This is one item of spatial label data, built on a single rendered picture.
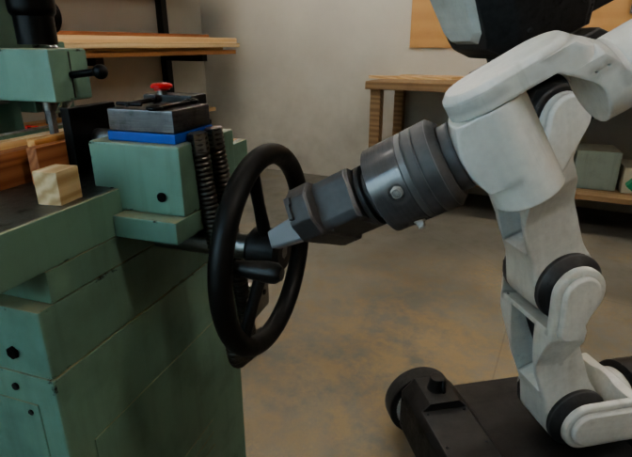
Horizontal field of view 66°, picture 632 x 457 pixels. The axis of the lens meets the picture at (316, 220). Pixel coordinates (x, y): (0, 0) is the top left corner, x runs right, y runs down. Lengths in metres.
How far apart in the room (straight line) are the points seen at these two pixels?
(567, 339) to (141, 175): 0.85
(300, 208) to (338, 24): 3.63
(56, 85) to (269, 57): 3.65
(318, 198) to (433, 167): 0.11
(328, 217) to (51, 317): 0.34
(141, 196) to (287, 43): 3.66
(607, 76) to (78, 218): 0.55
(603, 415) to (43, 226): 1.14
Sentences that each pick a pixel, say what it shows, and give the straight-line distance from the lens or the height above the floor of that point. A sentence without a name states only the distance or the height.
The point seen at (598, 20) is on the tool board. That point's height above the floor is 1.21.
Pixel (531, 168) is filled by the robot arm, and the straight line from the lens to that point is 0.45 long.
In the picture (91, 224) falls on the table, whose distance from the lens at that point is 0.65.
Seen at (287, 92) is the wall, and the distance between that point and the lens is 4.28.
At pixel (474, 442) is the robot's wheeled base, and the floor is 0.19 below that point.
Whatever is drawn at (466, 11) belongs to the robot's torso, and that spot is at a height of 1.12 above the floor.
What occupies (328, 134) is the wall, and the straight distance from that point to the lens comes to 4.15.
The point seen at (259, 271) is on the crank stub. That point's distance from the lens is 0.54.
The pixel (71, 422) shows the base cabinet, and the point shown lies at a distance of 0.71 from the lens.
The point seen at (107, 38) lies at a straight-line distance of 3.34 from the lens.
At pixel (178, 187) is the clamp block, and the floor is 0.91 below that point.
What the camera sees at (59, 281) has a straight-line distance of 0.63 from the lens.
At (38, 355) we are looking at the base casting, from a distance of 0.65.
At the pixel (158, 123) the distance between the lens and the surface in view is 0.63.
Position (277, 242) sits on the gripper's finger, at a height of 0.87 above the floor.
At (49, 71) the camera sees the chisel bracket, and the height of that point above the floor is 1.04.
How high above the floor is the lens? 1.08
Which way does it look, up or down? 20 degrees down
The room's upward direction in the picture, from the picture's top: straight up
